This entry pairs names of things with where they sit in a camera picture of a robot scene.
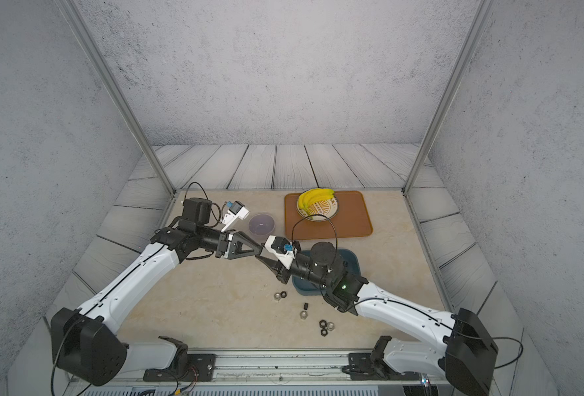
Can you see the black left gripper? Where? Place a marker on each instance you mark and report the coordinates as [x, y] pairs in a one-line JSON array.
[[233, 249]]

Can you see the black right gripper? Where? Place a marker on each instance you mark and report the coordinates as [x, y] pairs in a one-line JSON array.
[[278, 269]]

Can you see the teal plastic storage box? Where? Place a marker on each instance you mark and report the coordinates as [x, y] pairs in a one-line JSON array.
[[351, 260]]

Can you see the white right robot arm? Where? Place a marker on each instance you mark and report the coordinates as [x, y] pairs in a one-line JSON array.
[[460, 347]]

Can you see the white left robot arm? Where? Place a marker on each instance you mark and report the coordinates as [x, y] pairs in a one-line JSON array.
[[84, 341]]

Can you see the lilac ceramic bowl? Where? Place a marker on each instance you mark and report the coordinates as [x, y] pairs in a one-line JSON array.
[[261, 225]]

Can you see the patterned plate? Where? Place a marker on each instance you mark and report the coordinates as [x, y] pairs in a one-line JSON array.
[[318, 211]]

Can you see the yellow banana bunch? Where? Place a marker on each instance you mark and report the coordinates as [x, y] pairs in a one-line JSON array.
[[316, 194]]

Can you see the brown rectangular mat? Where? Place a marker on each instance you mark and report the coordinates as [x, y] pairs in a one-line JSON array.
[[351, 219]]

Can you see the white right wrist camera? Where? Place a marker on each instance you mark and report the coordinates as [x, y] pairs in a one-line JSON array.
[[283, 250]]

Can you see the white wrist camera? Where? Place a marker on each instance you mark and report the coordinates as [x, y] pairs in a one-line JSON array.
[[234, 211], [283, 250]]

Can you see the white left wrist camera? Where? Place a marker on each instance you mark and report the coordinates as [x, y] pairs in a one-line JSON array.
[[234, 211]]

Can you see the aluminium front rail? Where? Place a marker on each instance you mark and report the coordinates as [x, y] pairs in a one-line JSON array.
[[273, 373]]

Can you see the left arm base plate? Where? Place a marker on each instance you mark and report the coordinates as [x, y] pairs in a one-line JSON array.
[[193, 369]]

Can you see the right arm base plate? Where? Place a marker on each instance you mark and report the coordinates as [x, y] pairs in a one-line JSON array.
[[361, 366]]

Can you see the left aluminium frame post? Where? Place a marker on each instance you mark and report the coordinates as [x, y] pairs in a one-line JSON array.
[[84, 37]]

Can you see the aluminium frame post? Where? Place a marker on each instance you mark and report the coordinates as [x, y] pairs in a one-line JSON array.
[[460, 67], [84, 37]]

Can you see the right aluminium frame post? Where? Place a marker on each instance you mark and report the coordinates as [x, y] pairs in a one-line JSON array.
[[460, 67]]

